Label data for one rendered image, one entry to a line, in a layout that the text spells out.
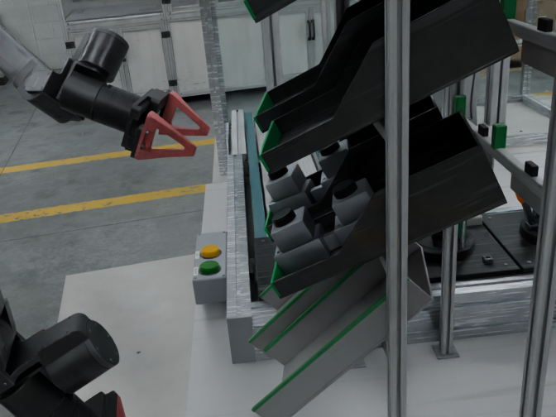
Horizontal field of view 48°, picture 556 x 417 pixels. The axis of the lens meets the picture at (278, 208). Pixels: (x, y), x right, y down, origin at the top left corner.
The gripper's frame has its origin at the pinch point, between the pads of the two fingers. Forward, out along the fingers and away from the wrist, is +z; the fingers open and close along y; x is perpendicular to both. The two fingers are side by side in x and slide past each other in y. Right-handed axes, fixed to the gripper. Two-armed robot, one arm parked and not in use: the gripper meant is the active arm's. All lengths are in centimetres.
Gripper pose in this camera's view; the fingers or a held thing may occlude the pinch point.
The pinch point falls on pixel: (197, 139)
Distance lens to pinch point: 92.5
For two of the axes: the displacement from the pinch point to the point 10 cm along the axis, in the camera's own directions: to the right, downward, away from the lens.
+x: -3.5, 8.5, 4.0
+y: 0.9, -4.0, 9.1
